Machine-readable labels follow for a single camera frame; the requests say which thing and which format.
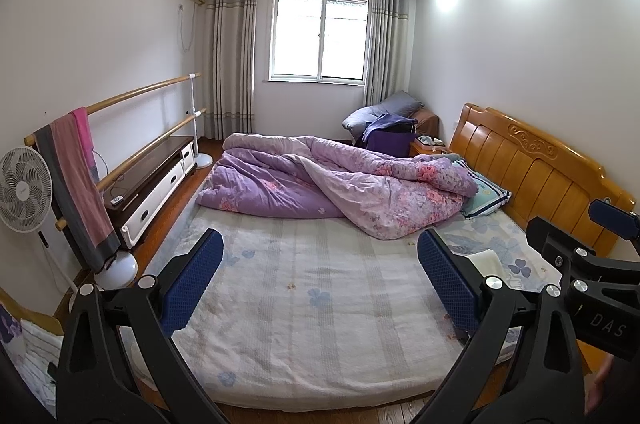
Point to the small remote control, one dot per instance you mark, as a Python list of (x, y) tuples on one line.
[(118, 200)]

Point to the grey-blue bedding bundle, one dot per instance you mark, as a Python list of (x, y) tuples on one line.
[(390, 106)]

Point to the white striped cloth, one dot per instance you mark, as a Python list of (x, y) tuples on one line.
[(37, 349)]

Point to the grey pink striped towel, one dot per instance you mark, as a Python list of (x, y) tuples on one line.
[(75, 194)]

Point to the window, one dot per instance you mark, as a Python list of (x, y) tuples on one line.
[(320, 34)]

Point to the striped pillow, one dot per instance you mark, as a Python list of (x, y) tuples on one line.
[(487, 199)]

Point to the dark purple suitcase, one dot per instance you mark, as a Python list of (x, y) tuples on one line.
[(392, 145)]

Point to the bed with floral sheet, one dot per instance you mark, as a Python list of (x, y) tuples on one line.
[(310, 314)]

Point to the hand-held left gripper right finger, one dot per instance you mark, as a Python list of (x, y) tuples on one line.
[(450, 284)]

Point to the bright pink cloth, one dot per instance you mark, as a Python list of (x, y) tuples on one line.
[(81, 129)]

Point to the wooden nightstand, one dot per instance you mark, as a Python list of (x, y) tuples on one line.
[(427, 150)]

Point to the purple floral quilt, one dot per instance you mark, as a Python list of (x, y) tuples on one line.
[(350, 189)]

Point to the indigo cloth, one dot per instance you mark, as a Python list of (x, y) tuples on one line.
[(385, 124)]

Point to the brown cushioned chair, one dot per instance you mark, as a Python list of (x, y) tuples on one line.
[(429, 121)]

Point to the grey striped curtain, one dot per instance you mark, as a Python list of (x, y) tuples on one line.
[(230, 54), (387, 44)]

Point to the person's right hand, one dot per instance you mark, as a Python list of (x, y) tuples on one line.
[(597, 386)]

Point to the wooden double-rail barre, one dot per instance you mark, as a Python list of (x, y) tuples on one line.
[(191, 129)]

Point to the wooden headboard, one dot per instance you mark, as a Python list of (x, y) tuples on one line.
[(540, 174)]

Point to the dark-topped white cabinet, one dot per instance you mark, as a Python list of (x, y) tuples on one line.
[(150, 204)]

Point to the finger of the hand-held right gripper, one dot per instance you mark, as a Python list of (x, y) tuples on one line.
[(612, 214), (555, 241)]

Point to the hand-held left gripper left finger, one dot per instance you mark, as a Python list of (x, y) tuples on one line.
[(192, 279)]

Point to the white standing fan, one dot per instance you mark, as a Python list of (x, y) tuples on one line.
[(25, 189)]

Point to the wooden bed frame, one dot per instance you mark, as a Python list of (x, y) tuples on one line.
[(35, 315)]

